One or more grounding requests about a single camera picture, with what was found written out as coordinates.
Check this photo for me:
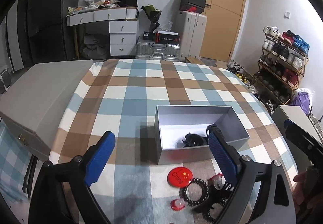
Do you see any large black hair claw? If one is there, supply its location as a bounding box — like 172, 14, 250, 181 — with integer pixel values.
193, 184, 233, 213

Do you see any black hair claw clip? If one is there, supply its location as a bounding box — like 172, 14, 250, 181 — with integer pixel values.
182, 133, 209, 148

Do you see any black spiral hair tie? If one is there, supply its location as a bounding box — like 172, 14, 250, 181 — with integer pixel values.
179, 177, 210, 206
199, 198, 228, 223

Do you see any person's right hand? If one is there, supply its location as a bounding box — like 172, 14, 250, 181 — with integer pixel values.
293, 167, 322, 209

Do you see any red China badge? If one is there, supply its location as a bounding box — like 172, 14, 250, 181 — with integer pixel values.
167, 167, 193, 188

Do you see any plaid bed sheet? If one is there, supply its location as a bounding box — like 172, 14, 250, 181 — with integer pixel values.
49, 59, 298, 223

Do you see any silver cardboard box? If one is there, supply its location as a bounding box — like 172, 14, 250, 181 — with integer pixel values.
155, 105, 250, 165

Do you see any shoe rack with shoes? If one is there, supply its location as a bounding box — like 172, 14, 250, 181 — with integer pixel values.
254, 26, 310, 105

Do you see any silver suitcase lying flat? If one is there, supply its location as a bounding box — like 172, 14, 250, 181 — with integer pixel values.
136, 40, 181, 61

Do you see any black red shoe box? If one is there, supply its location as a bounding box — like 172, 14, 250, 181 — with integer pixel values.
142, 31, 180, 44

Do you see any white dressing desk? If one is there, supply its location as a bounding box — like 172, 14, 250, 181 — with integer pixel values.
67, 7, 139, 57

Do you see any beige upright suitcase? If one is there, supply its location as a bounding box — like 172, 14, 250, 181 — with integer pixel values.
174, 11, 207, 61

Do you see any black refrigerator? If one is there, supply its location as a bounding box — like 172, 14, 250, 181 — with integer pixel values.
5, 0, 78, 72

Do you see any black wrapped flower bouquet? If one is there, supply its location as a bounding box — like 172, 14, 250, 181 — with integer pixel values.
141, 4, 162, 33

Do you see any wooden door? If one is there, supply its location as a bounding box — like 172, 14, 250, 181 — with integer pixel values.
200, 0, 246, 62

